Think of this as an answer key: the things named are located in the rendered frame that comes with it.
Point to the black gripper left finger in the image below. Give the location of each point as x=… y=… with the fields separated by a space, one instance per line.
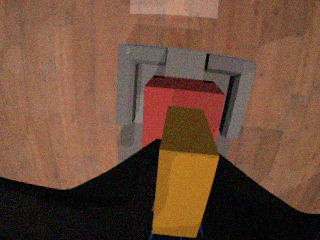
x=113 y=206

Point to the yellow rectangular block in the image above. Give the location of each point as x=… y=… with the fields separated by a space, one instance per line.
x=187 y=163

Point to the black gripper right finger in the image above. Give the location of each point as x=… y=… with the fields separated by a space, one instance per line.
x=239 y=209

